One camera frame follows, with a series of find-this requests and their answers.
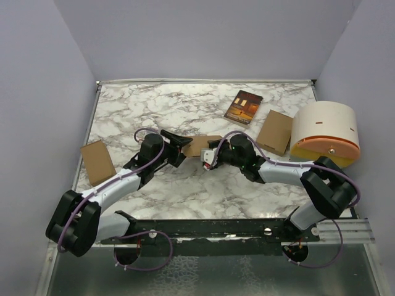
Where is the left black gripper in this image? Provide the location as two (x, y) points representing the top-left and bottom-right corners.
(152, 130), (192, 169)

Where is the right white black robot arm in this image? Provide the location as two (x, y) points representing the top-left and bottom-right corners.
(201, 131), (360, 241)

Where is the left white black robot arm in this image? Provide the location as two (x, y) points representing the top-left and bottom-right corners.
(45, 128), (193, 257)

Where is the folded brown cardboard box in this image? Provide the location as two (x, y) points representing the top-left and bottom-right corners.
(256, 110), (293, 156)

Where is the dark orange paperback book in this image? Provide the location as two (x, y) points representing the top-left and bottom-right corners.
(224, 90), (263, 128)

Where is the small cardboard piece left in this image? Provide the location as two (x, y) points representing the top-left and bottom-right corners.
(80, 140), (116, 187)

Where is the white orange tape dispenser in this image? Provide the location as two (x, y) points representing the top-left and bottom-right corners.
(289, 101), (361, 168)

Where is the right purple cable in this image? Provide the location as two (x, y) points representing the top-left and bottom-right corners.
(212, 131), (362, 268)

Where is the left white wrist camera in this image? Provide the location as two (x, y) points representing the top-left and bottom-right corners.
(138, 136), (149, 145)

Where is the black mounting rail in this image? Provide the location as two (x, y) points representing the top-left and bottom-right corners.
(102, 215), (320, 257)

